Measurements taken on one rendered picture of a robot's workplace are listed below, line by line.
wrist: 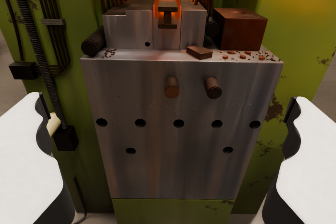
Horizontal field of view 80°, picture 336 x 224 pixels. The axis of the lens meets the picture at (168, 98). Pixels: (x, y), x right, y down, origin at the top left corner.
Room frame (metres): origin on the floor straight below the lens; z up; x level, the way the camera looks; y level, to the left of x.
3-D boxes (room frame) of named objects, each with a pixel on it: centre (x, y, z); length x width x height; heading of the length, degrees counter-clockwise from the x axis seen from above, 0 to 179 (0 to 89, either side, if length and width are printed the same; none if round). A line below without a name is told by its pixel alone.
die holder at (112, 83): (0.63, -0.02, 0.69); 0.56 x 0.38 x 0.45; 1
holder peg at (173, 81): (0.33, -0.01, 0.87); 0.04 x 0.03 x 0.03; 1
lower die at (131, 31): (0.62, 0.03, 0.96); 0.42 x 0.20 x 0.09; 1
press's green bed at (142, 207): (0.63, -0.02, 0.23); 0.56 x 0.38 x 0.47; 1
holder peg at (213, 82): (0.33, -0.08, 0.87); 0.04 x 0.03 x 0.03; 1
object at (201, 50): (0.38, -0.06, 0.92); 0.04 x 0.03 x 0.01; 32
